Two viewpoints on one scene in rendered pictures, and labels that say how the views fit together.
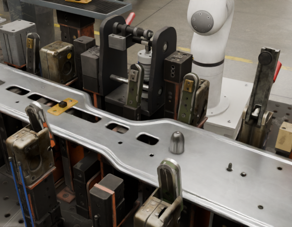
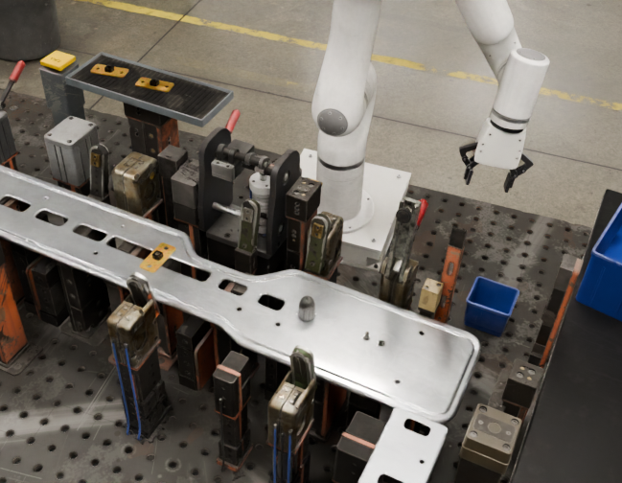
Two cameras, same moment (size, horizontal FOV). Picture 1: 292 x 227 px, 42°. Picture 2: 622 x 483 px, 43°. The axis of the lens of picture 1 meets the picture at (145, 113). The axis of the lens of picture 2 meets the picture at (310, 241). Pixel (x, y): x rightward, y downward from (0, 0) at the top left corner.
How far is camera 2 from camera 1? 0.70 m
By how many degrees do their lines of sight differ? 12
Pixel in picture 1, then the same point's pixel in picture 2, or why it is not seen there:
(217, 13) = (353, 113)
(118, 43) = (225, 172)
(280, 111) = (448, 210)
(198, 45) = (328, 141)
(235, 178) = (372, 348)
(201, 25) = (331, 126)
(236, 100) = (383, 204)
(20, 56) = (79, 174)
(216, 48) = (353, 147)
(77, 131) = (184, 295)
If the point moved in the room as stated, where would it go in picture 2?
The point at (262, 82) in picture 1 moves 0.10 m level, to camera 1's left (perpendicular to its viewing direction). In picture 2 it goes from (403, 235) to (351, 237)
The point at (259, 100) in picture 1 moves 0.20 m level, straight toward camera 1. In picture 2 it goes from (401, 254) to (383, 330)
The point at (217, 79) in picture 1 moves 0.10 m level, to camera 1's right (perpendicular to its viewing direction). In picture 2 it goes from (356, 183) to (395, 182)
